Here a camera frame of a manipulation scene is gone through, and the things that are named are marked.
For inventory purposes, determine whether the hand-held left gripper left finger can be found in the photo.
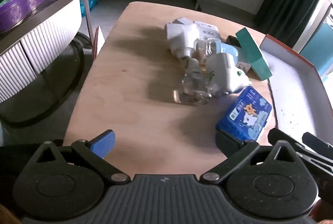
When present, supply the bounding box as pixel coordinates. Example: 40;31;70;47
25;130;130;184

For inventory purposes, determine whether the white printed carton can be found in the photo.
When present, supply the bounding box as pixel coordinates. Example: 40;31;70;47
194;20;221;40

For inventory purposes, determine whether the white power adapter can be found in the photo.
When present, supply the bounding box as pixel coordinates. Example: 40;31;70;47
165;22;199;60

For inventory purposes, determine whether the small white carton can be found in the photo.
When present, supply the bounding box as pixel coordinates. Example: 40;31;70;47
173;17;194;27

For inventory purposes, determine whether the teal carton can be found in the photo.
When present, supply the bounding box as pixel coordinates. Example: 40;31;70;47
235;27;273;81

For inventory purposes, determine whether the blue wipes packet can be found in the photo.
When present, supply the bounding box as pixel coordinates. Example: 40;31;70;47
215;86;272;142

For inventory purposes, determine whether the orange-edged cardboard box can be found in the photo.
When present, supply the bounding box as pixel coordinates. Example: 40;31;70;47
260;34;333;148

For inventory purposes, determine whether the small black device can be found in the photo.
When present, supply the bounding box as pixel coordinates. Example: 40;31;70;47
226;35;244;47

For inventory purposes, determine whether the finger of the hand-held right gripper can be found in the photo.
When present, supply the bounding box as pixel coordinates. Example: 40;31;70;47
268;128;333;175
302;132;333;155

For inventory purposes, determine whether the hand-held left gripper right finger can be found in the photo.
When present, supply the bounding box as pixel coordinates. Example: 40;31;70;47
200;130;303;184

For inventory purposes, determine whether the purple box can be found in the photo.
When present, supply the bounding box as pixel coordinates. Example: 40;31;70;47
0;0;58;33

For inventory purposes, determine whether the blue toothpick holder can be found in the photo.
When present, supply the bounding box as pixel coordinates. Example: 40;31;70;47
194;38;240;63

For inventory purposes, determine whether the dark-top ribbed white table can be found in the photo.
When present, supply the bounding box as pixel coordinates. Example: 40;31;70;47
0;0;93;128

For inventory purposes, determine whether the white plug-in device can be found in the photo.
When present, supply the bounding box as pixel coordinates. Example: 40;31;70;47
207;53;252;97

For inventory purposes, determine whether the blue plastic bag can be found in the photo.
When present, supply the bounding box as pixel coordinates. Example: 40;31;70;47
79;0;99;16

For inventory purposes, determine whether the red spiral notebook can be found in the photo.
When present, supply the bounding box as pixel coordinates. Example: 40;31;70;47
92;26;106;60

